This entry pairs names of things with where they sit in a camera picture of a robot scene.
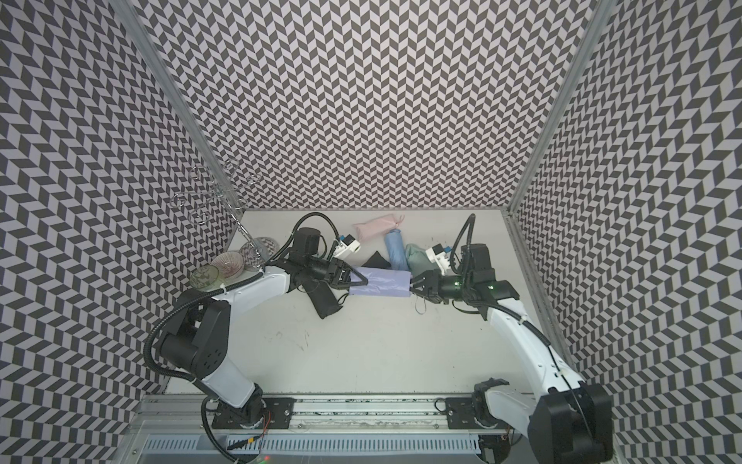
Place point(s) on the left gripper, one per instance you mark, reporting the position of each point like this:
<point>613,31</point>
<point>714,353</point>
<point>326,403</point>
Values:
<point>338,273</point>

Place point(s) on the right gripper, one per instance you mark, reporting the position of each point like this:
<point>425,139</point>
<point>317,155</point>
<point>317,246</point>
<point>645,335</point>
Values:
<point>433,286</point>

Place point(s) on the lavender sleeved umbrella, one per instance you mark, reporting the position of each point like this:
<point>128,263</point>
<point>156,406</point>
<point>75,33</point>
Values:
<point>385,291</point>

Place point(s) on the mint green sleeved umbrella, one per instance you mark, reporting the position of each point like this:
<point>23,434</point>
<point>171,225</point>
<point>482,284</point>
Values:
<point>418,261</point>

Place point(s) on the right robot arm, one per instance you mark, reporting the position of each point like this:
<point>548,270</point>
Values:
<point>565,419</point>

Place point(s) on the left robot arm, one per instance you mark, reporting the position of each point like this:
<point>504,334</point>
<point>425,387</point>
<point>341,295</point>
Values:
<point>192,342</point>

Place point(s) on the black sleeved umbrella centre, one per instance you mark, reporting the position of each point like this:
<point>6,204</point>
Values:
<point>377,261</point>

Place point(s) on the black sleeved umbrella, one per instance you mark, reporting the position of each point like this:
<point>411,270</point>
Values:
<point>377,261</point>
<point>324,300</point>

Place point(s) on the black sleeved umbrella left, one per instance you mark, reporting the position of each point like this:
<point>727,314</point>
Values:
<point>324,300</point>

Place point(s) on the pink sleeved umbrella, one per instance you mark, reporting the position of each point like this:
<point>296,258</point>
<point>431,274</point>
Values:
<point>377,227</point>

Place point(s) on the blue sleeved umbrella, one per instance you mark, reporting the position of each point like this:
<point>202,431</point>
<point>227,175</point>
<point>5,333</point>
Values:
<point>396,250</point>

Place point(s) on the ribbed glass bowl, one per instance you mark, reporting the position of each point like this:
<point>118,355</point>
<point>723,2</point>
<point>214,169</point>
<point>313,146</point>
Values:
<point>229,264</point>

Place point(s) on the green drinking glass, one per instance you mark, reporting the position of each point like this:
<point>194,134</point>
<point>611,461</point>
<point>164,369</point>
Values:
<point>206,278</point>

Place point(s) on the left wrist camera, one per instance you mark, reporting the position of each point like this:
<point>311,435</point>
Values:
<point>346,246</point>

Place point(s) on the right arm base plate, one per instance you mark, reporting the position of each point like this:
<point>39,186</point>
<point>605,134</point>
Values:
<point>469,413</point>

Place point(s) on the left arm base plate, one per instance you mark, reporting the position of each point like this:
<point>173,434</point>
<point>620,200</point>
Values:
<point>273,412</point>

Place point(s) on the wire glass rack stand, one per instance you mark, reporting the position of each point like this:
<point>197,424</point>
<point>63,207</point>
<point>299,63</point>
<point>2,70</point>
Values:
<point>205,197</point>

